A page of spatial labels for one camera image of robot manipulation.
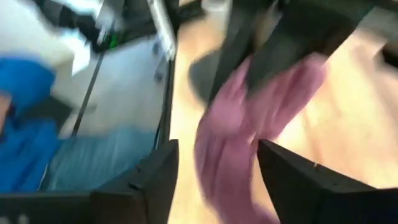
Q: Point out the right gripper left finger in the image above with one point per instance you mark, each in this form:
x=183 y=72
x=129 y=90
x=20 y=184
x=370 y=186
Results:
x=149 y=193

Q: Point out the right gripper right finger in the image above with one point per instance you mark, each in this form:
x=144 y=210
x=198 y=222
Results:
x=295 y=186

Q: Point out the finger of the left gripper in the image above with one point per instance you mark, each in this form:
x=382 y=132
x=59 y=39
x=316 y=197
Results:
x=236 y=37
x=304 y=34

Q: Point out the person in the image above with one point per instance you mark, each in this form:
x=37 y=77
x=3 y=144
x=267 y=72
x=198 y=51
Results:
x=25 y=155

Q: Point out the silver aluminium bracket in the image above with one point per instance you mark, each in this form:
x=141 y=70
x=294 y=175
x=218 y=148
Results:
x=161 y=25

